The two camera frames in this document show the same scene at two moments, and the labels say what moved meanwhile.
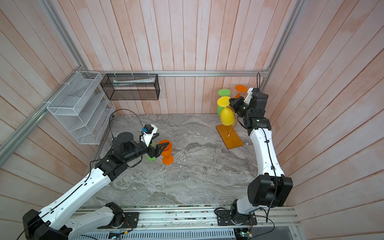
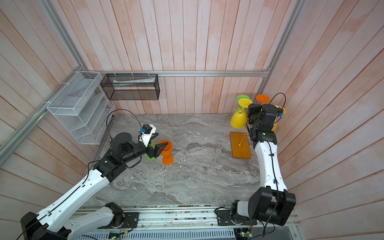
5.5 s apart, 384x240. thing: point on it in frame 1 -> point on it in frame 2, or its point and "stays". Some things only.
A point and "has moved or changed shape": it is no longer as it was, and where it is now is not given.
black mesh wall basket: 131,86 stays
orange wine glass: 167,158 stays
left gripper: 157,152 stays
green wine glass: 148,156 stays
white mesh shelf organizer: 83,108 stays
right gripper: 239,101 -> 253,109
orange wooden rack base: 230,136 -> 240,145
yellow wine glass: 227,116 has moved or changed shape
